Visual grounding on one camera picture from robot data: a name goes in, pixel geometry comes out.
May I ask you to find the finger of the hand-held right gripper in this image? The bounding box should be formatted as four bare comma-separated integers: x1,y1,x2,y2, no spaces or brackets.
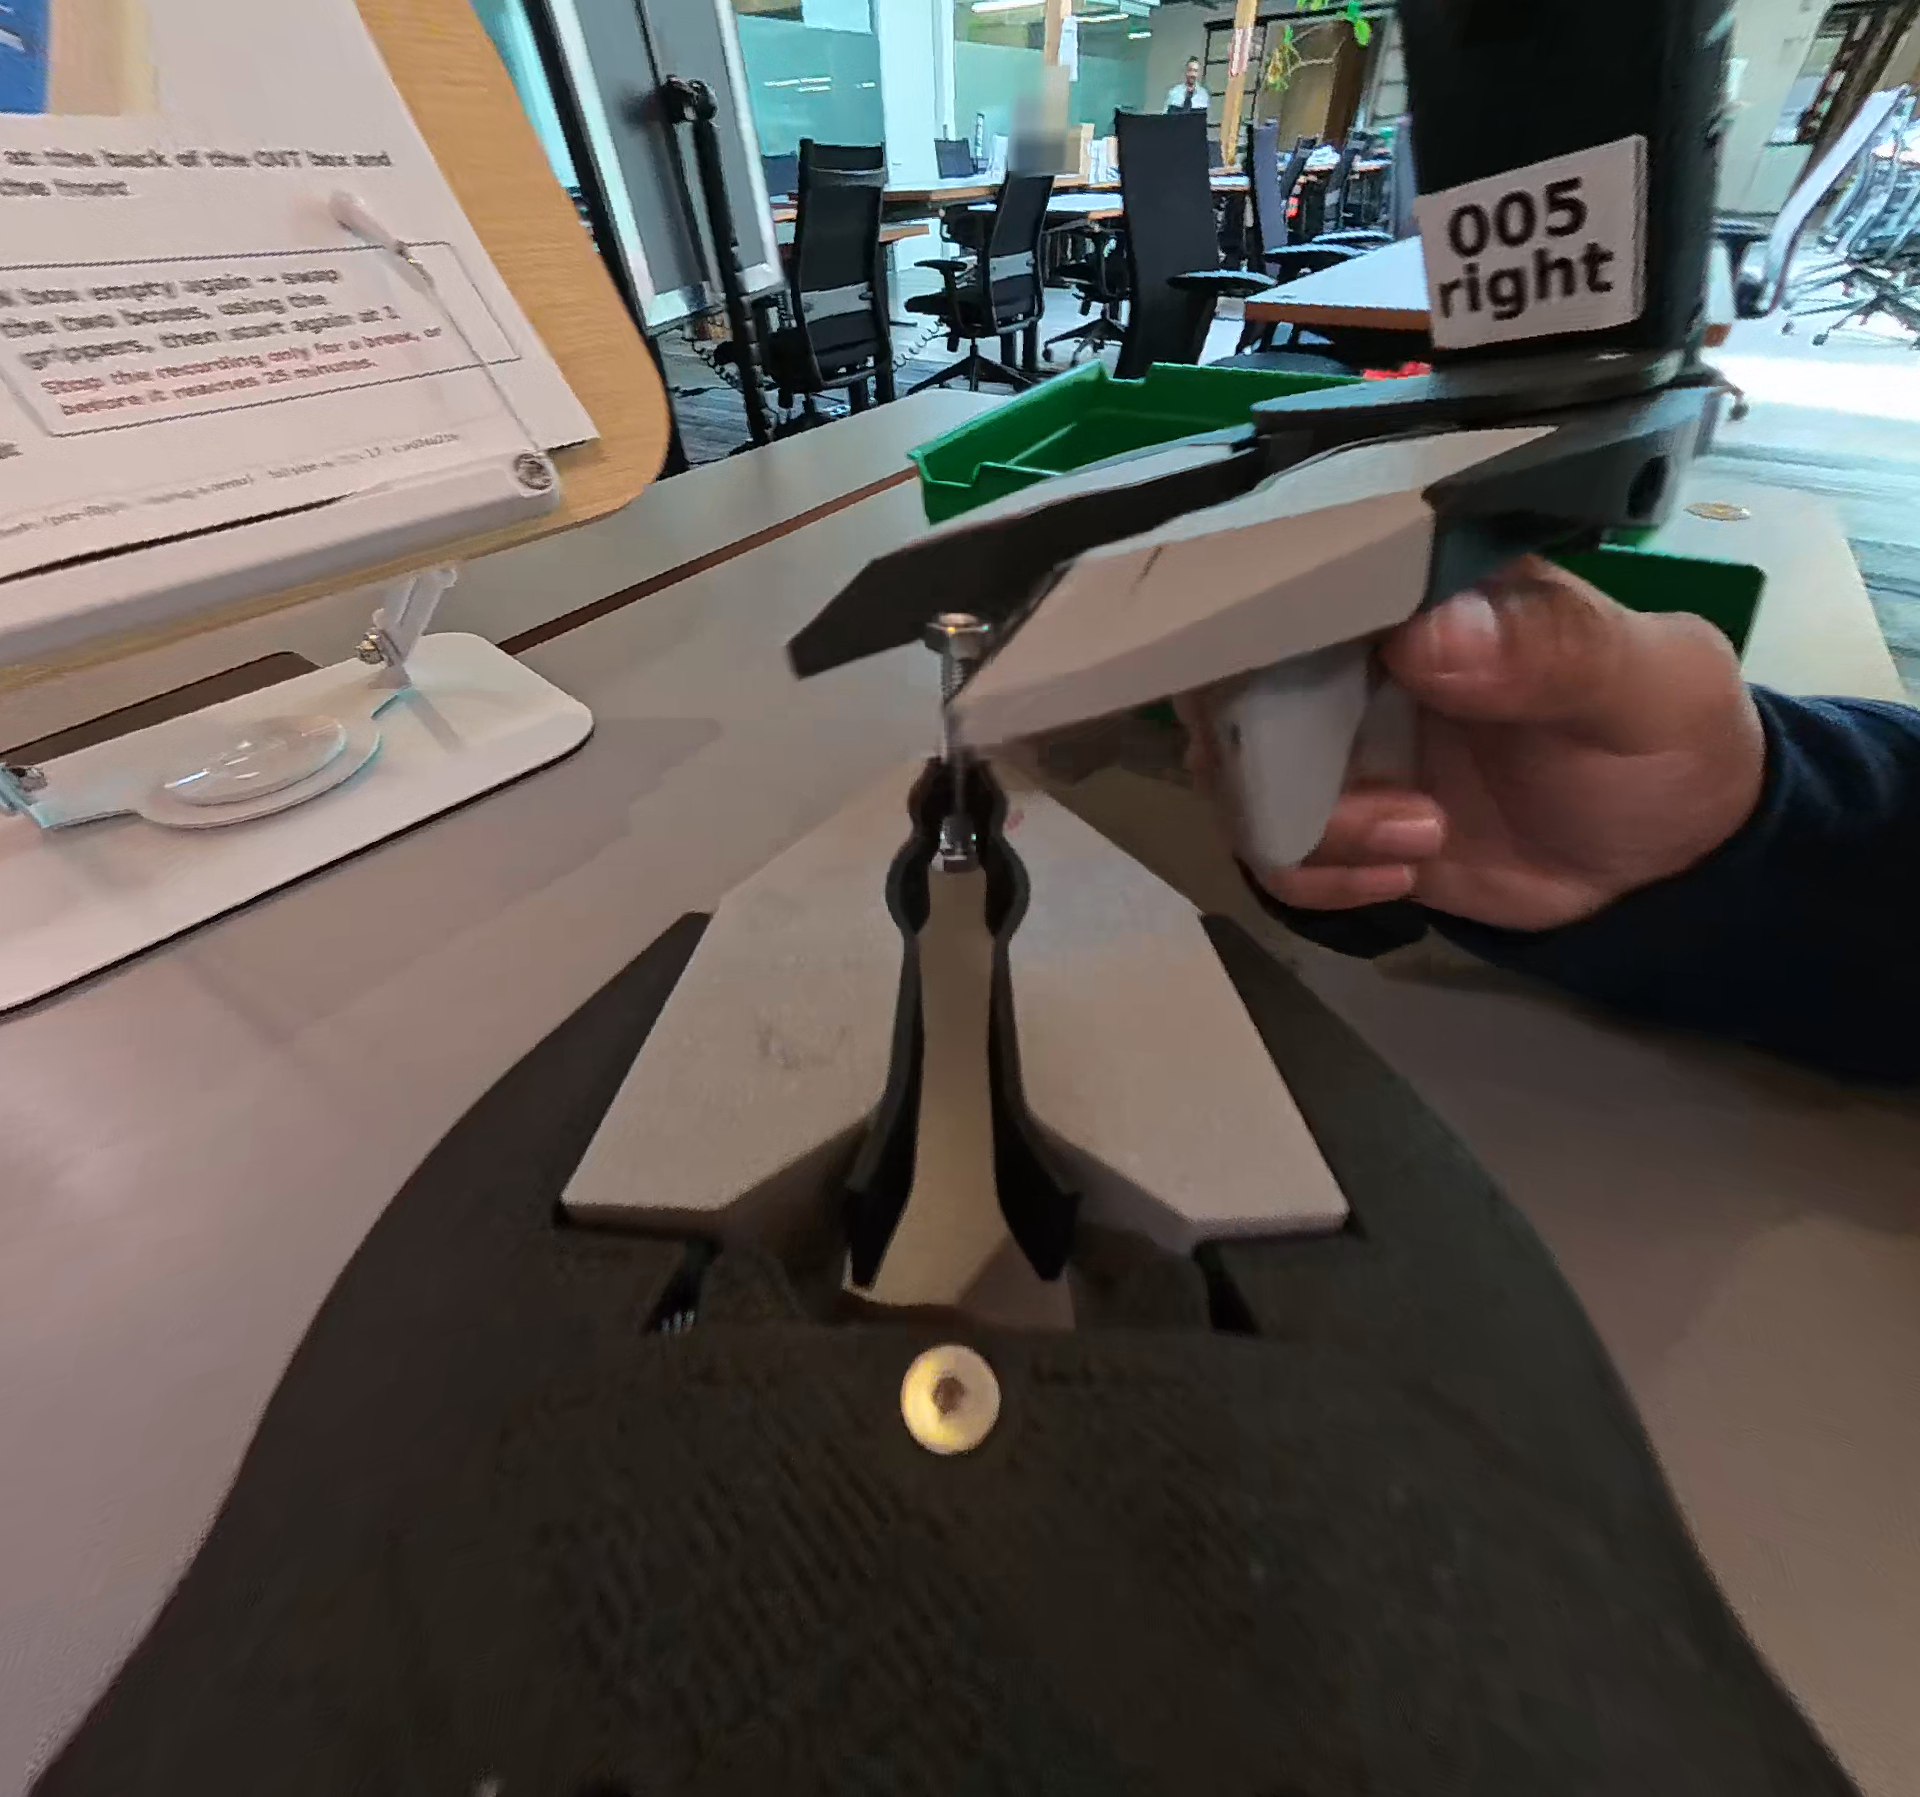
785,425,1561,681
948,488,1440,750

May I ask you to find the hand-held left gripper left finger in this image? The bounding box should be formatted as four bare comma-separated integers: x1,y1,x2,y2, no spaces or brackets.
563,762,946,1291

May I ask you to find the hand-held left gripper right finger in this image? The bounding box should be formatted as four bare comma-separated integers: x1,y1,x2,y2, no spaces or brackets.
975,762,1349,1288

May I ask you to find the green plastic bin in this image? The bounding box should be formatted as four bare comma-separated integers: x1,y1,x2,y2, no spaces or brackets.
910,358,1764,660

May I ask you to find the silver bolt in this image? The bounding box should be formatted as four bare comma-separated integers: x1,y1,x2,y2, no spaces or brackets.
923,612,991,875

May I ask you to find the person's right hand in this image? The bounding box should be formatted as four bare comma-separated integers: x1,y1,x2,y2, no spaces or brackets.
1244,560,1773,937

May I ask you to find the hanging green plant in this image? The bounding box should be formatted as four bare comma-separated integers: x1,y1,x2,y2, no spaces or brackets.
1267,0,1374,89

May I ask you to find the black office chair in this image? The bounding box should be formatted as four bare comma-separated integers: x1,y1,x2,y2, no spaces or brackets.
1050,109,1278,380
717,137,894,427
907,171,1059,389

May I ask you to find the cluster of distant office chairs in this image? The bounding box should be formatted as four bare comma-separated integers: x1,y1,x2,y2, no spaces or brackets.
1244,123,1418,252

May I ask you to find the wooden-edged office table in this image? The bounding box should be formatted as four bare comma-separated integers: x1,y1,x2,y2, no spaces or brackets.
1241,235,1434,336

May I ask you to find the white sign stand base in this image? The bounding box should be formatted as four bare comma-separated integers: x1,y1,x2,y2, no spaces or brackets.
0,560,597,1011

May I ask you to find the grey panel on black stand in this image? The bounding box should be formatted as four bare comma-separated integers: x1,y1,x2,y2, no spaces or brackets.
533,0,789,432

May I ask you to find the wooden instruction sign board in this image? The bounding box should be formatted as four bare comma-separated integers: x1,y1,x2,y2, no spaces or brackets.
0,0,670,681

